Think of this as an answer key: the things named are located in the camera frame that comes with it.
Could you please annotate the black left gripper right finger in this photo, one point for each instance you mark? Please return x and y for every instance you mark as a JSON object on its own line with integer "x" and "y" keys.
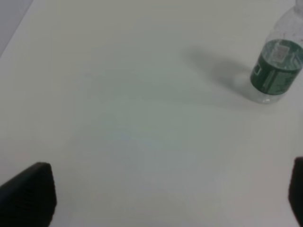
{"x": 295, "y": 191}

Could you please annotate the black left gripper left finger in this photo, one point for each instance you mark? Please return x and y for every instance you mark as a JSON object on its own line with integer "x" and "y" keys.
{"x": 29, "y": 199}

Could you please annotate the clear bottle green label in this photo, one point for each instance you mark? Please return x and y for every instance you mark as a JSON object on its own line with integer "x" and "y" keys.
{"x": 281, "y": 58}

